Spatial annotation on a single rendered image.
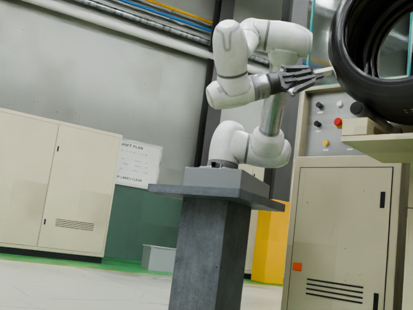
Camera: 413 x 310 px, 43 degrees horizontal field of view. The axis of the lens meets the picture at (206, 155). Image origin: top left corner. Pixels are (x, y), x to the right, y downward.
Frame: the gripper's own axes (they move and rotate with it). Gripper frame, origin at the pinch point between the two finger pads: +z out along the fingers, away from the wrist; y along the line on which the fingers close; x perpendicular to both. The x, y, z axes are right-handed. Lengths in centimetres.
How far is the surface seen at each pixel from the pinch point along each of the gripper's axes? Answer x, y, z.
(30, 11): -525, -628, -179
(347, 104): -70, -26, 40
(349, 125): -2.1, 21.7, 1.3
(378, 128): -4.9, 23.9, 11.6
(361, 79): 5.8, 9.8, 8.5
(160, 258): -530, -133, -61
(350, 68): 4.8, 4.1, 7.3
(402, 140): 4.8, 34.8, 11.5
